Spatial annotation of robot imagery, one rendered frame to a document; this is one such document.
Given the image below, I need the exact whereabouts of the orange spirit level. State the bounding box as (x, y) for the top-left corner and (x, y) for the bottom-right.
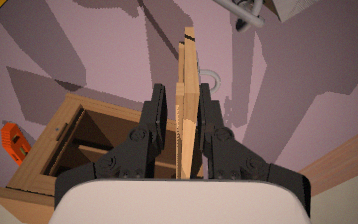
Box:
(0, 122), (31, 166)

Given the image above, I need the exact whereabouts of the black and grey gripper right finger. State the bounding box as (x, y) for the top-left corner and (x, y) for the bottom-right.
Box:
(197, 83), (311, 218)

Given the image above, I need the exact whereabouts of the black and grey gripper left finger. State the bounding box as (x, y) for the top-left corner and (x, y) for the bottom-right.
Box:
(54, 84), (168, 211)

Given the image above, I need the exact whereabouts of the brown wooden cabinet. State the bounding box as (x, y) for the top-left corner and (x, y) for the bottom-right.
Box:
(0, 31), (221, 224)

